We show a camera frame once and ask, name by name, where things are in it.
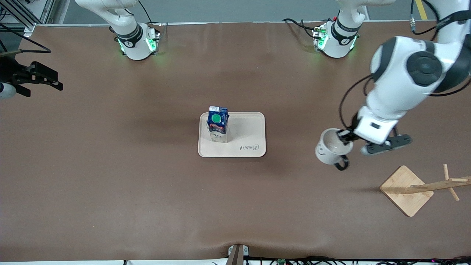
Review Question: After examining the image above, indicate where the white smiley mug black handle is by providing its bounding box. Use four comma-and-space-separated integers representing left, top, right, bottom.
315, 128, 354, 171

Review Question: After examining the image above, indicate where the blue white milk carton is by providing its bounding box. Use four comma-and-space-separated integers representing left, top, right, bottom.
207, 106, 230, 143

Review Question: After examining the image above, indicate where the wooden mug rack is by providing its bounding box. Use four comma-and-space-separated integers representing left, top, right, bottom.
380, 164, 471, 218

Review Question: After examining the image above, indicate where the cream rabbit print tray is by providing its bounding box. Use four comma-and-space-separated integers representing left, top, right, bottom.
198, 112, 266, 158

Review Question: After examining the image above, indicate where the brown table cover mat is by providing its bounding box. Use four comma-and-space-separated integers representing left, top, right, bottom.
0, 21, 471, 262

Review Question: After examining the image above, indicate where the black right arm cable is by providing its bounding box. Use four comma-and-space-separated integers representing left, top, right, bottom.
0, 23, 52, 54

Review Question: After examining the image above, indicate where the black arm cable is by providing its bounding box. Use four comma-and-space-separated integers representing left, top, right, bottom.
0, 23, 52, 54
339, 0, 471, 130

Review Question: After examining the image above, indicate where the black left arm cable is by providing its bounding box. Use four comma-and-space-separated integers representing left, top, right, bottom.
339, 0, 471, 130

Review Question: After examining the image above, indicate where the aluminium frame with diagonal bars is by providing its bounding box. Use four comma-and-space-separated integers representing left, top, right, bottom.
0, 0, 56, 35

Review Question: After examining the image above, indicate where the black right base cable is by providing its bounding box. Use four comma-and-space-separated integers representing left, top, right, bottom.
138, 0, 168, 37

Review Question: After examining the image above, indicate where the black base cable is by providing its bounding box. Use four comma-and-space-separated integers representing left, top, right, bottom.
283, 18, 321, 39
138, 0, 168, 37

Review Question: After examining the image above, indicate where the black left base cable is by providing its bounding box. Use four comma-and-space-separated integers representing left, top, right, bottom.
283, 18, 321, 39

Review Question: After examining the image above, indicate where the metal table edge bracket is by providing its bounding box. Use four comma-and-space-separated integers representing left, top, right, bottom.
227, 244, 249, 265

